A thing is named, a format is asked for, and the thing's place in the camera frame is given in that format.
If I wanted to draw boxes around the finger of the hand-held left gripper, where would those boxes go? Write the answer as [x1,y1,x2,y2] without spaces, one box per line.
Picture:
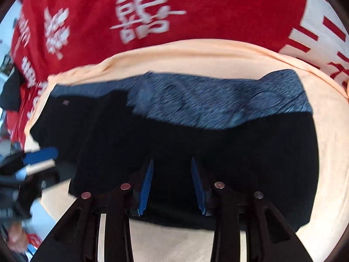
[15,160,56,182]
[22,147,59,167]

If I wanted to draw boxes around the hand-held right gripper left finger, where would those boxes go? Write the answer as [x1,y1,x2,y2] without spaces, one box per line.
[30,158,155,262]

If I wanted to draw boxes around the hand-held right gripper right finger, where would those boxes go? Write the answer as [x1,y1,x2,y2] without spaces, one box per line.
[190,157,314,262]

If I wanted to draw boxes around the black pants with blue trim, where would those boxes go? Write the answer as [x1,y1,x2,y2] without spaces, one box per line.
[29,69,320,231]

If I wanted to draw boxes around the person's left hand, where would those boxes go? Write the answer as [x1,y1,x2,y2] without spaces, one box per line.
[5,222,29,253]

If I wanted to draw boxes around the dark cloth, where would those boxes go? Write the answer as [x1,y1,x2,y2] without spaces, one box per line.
[0,68,24,112]

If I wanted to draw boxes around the peach cloth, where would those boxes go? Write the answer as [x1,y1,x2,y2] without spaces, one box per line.
[24,39,349,262]

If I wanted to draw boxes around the red printed blanket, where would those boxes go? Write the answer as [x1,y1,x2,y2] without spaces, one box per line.
[9,0,349,142]

